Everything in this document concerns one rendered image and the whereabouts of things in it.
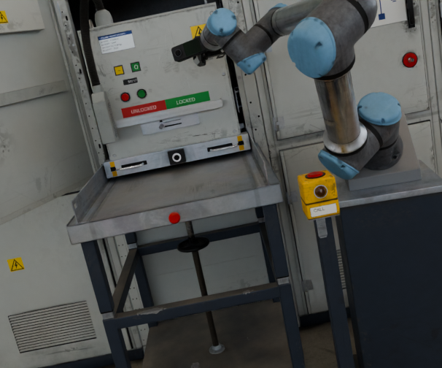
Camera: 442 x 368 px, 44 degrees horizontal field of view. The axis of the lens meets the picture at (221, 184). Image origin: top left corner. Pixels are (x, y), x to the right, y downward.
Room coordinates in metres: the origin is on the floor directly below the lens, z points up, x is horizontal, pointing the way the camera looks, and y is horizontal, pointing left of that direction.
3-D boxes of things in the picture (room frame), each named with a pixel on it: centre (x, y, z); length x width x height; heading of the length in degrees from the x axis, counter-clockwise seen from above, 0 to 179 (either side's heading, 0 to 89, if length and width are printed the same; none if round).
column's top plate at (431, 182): (1.64, -0.50, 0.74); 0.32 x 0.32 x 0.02; 82
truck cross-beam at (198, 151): (1.99, 0.14, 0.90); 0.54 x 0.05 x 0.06; 89
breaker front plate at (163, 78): (1.97, 0.14, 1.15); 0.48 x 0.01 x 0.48; 89
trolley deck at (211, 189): (1.83, 0.14, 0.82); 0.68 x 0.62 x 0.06; 179
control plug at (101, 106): (1.91, 0.35, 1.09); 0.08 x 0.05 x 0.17; 179
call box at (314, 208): (1.29, -0.23, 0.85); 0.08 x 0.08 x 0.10; 89
